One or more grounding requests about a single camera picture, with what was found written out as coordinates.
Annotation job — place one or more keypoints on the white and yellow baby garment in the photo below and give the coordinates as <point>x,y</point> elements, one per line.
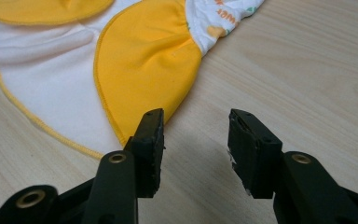
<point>74,71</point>

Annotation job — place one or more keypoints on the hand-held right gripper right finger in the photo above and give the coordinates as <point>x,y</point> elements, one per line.
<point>254,161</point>

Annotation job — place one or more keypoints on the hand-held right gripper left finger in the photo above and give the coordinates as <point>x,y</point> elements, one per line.
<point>146,155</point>

